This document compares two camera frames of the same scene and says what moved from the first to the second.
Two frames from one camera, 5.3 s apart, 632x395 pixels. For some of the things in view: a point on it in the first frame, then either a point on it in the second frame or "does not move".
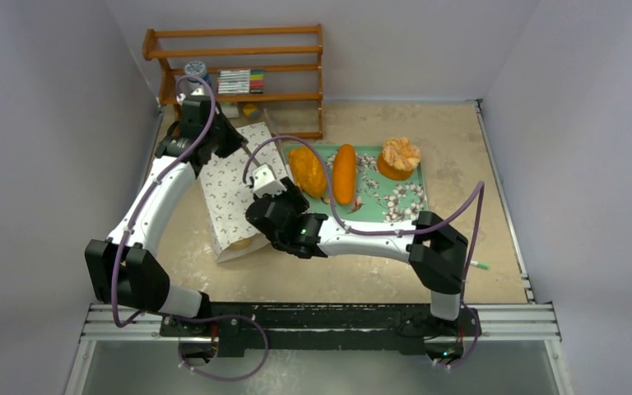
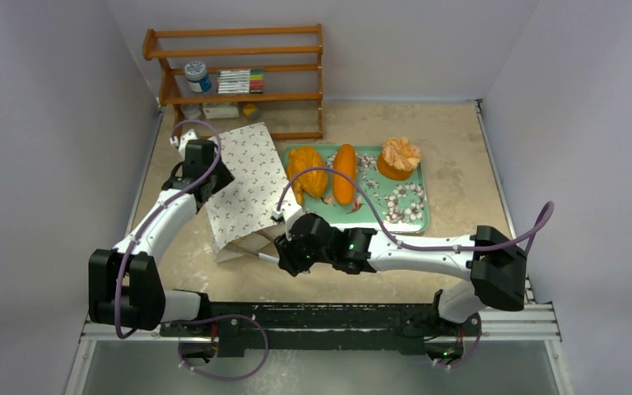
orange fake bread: x=397 y=159 does not move
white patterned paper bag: x=226 y=189 does not move
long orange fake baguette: x=344 y=174 does not move
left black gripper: x=235 y=141 to x=224 y=178
